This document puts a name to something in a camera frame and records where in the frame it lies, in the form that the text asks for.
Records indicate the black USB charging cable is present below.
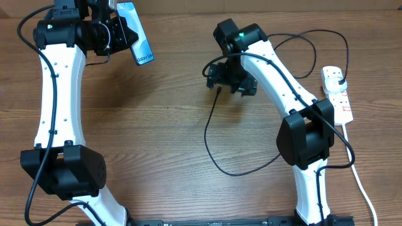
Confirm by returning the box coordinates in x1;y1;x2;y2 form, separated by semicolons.
204;30;350;177

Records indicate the Samsung Galaxy smartphone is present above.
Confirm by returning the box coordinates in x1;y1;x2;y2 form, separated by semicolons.
117;2;155;65

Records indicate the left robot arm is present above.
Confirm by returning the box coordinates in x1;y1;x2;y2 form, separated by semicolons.
20;0;145;225

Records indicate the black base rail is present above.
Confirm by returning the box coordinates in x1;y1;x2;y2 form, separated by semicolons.
75;215;356;226

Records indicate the white power strip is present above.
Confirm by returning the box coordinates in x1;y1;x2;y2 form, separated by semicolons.
320;66;353;126

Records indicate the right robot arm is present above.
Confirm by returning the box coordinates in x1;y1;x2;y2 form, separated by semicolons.
202;19;335;225

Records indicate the white power strip cord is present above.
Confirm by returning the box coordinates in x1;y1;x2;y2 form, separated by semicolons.
341;124;379;226

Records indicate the white charger plug adapter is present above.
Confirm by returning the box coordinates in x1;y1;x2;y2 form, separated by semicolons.
323;77;347;95

